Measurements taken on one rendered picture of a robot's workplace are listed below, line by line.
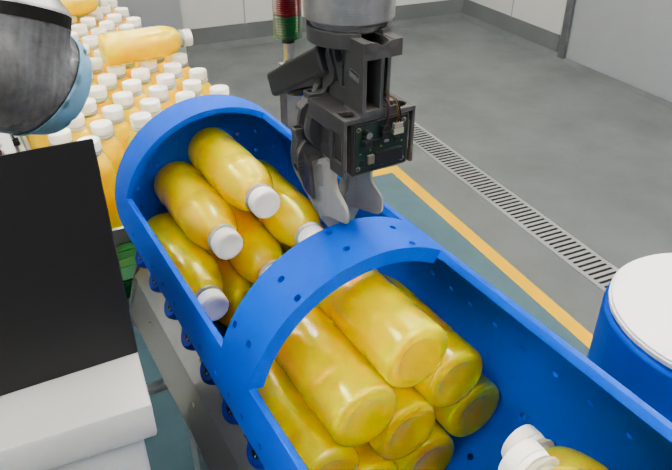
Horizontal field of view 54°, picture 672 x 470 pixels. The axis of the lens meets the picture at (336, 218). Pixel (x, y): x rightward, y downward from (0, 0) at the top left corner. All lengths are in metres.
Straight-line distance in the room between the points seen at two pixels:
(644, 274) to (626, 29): 4.02
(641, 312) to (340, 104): 0.53
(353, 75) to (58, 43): 0.35
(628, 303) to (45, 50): 0.75
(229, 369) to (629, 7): 4.49
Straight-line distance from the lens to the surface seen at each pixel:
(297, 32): 1.48
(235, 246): 0.84
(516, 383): 0.74
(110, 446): 0.62
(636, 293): 0.96
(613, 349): 0.92
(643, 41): 4.86
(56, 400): 0.63
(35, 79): 0.75
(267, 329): 0.60
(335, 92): 0.57
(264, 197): 0.83
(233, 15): 5.54
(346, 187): 0.63
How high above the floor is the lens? 1.58
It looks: 31 degrees down
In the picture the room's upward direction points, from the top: straight up
